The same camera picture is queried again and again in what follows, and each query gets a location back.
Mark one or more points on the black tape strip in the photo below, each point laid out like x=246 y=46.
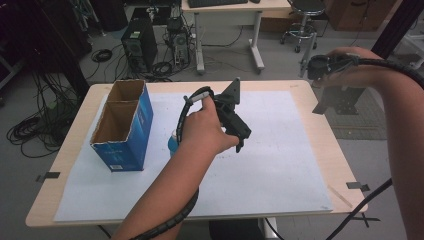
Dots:
x=50 y=175
x=356 y=185

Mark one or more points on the black tape cross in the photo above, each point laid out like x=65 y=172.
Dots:
x=366 y=219

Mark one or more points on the white desk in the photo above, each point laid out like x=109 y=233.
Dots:
x=226 y=15

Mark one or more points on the wooden cabinet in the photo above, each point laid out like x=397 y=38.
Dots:
x=356 y=13

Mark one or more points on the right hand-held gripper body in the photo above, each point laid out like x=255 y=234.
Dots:
x=320 y=66

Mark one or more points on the blue cardboard box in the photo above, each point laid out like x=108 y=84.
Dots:
x=133 y=140

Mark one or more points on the black computer mouse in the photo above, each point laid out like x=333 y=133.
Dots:
x=255 y=1

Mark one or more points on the person's right hand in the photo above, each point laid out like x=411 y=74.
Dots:
x=363 y=76

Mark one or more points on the black metal frame post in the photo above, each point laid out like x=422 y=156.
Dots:
x=396 y=26
x=63 y=50

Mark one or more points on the dark floor mat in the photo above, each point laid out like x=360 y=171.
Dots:
x=366 y=123

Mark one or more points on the black stool with wheels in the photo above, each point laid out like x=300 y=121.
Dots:
x=305 y=20

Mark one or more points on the grey computer tower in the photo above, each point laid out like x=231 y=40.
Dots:
x=180 y=46

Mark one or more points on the black keyboard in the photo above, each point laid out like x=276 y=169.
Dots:
x=216 y=2

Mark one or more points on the black computer tower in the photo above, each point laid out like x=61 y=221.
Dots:
x=140 y=43

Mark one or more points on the blue bottle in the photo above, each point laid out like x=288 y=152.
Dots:
x=172 y=146

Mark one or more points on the white foam mat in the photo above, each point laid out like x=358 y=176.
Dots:
x=273 y=166

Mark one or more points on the person's left hand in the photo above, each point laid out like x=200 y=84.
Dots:
x=203 y=130

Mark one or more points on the grey metal stand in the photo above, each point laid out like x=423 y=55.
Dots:
x=308 y=53

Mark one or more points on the white table leg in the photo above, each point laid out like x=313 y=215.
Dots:
x=270 y=230

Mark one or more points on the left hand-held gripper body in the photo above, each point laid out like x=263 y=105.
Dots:
x=233 y=116

